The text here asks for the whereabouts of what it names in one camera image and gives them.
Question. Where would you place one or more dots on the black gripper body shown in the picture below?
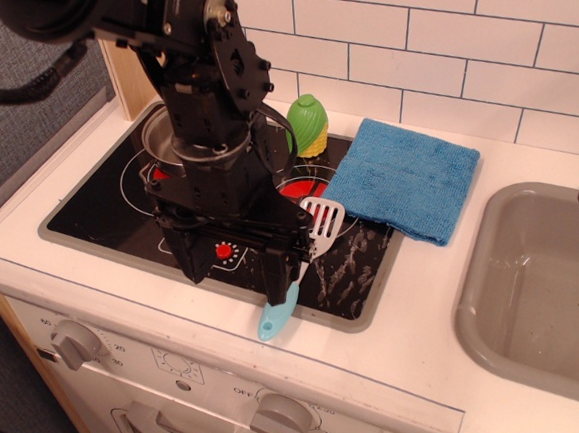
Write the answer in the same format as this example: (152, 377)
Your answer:
(231, 186)

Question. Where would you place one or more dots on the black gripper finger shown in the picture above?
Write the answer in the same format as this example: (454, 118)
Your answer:
(281, 265)
(194, 249)

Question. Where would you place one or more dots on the green yellow toy corn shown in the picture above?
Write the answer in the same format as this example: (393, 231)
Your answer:
(309, 120)

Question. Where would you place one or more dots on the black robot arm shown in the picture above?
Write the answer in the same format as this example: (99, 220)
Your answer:
(213, 85)

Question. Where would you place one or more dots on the stainless steel pot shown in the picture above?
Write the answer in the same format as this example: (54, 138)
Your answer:
(158, 138)

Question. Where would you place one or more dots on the black toy stovetop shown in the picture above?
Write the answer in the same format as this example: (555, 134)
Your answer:
(110, 215)

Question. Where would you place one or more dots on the wooden side panel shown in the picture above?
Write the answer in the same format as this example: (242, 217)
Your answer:
(130, 82)

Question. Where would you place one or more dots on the grey left oven knob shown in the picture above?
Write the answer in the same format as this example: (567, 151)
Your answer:
(75, 343)

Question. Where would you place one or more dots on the grey oven knob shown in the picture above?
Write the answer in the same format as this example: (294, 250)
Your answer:
(75, 343)
(280, 414)

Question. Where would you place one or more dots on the blue folded cloth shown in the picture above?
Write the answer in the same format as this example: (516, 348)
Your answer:
(412, 182)

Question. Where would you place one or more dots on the grey right oven knob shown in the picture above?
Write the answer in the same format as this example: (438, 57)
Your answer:
(280, 414)

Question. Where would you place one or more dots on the grey sink basin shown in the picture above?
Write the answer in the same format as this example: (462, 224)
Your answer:
(518, 314)

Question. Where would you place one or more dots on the white spatula blue handle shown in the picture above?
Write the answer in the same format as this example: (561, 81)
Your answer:
(328, 217)

